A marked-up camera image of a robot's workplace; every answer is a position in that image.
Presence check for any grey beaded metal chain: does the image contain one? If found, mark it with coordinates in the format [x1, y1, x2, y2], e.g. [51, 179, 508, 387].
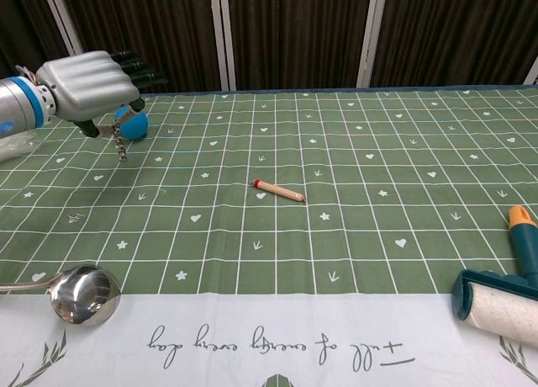
[99, 117, 129, 163]

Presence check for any stainless steel ladle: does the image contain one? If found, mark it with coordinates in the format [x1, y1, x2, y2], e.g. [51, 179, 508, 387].
[0, 263, 123, 326]

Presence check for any wooden pencil with red band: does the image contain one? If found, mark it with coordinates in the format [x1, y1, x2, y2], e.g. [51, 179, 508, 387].
[251, 178, 308, 204]

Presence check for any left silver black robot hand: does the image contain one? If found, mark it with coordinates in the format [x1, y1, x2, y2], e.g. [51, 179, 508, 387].
[34, 50, 170, 139]

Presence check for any teal lint roller orange tip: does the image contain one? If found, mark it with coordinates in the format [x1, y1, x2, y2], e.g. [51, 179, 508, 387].
[451, 204, 538, 347]

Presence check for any white partition post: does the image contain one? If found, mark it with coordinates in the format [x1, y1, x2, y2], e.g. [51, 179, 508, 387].
[522, 57, 538, 86]
[208, 0, 239, 92]
[39, 0, 84, 56]
[356, 0, 389, 89]

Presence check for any blue ball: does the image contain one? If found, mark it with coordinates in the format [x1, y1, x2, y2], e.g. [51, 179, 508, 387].
[113, 105, 150, 141]

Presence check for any green grid tablecloth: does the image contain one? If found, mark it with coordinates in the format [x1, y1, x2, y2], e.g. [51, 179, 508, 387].
[0, 85, 538, 387]

